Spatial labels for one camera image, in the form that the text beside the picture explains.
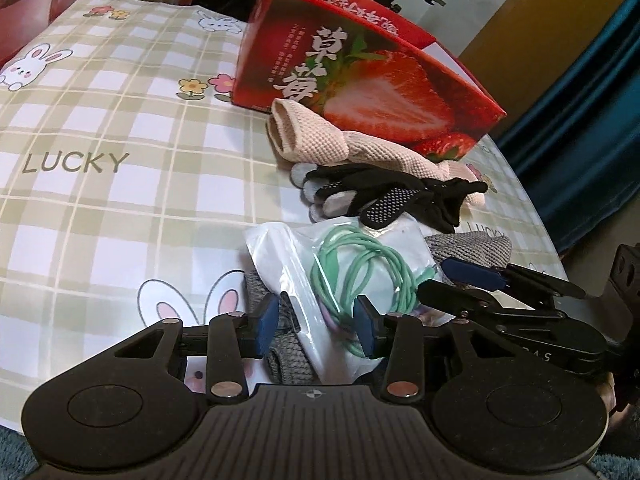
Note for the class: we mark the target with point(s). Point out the red strawberry print cardboard box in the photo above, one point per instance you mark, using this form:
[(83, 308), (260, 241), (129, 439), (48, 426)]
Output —
[(300, 50)]

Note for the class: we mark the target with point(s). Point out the green checked rabbit tablecloth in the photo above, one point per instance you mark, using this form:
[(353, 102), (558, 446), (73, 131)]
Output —
[(100, 110)]

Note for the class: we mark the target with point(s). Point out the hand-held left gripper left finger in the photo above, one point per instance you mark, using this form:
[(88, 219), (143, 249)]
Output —
[(262, 327)]

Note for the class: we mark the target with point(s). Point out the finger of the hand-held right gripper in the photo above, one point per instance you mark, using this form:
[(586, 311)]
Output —
[(470, 272), (450, 296)]

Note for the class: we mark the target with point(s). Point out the grey knit cloth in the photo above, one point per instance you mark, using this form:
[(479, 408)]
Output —
[(475, 250)]

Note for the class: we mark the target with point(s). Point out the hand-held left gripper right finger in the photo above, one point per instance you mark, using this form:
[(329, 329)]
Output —
[(367, 330)]

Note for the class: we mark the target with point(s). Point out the yellow wooden door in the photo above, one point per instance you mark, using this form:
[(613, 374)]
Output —
[(540, 10)]

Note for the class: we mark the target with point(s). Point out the dark blue curtain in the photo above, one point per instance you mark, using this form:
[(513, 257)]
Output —
[(590, 135)]

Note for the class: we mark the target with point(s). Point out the beige knit cloth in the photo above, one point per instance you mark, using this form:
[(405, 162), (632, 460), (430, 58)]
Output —
[(320, 135)]

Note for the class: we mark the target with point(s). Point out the black dotted knit glove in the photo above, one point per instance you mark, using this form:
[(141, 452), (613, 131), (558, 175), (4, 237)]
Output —
[(360, 185), (445, 205)]

